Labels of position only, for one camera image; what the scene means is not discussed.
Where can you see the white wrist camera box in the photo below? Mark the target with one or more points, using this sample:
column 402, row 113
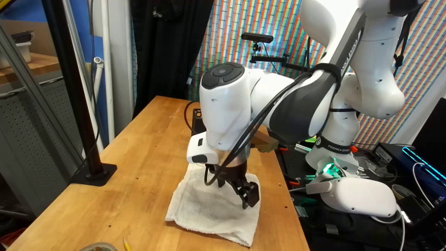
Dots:
column 200, row 147

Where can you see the colourful striped backdrop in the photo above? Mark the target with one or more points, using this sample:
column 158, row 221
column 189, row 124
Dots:
column 232, row 28

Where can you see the round glass jar rim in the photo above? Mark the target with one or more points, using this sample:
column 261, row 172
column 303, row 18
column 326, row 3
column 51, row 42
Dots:
column 96, row 247

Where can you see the grey pegboard cabinet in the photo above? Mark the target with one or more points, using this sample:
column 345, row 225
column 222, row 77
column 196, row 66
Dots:
column 29, row 154

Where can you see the black bag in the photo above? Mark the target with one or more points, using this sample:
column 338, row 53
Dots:
column 353, row 237

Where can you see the blue-edged black box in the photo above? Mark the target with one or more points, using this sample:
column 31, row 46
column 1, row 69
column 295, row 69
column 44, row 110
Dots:
column 427, row 169

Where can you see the teal white crumpled object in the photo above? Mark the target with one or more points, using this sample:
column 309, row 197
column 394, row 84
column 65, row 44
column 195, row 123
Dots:
column 333, row 170

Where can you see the white VR headset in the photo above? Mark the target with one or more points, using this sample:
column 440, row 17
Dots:
column 358, row 196

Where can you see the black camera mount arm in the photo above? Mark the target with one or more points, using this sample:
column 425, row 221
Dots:
column 270, row 59

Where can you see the white terry towel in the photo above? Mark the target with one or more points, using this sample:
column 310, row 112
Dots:
column 204, row 209

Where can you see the yellow emergency stop button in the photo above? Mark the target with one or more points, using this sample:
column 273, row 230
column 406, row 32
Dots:
column 303, row 148

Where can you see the white plastic bin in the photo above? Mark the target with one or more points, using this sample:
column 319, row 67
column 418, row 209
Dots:
column 22, row 49

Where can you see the black metal stand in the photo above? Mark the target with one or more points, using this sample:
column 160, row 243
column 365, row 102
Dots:
column 29, row 88

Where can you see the white pipe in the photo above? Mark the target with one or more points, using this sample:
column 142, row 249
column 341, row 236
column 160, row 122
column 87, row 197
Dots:
column 97, row 74

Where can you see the black pegboard base plate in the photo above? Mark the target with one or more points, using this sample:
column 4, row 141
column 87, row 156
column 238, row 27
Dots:
column 291, row 168

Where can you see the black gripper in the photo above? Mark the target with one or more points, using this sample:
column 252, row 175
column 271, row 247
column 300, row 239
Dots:
column 232, row 172

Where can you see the black monitor panel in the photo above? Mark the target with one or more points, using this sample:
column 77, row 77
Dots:
column 433, row 130

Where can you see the black curtain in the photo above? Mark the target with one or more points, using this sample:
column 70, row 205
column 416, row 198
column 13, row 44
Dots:
column 168, row 46

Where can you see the black pole stand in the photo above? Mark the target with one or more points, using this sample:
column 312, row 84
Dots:
column 75, row 92

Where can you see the yellow pencil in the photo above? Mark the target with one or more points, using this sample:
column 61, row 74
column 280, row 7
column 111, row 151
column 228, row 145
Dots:
column 126, row 246

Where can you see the black stereo camera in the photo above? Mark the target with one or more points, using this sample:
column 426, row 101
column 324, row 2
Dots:
column 257, row 37

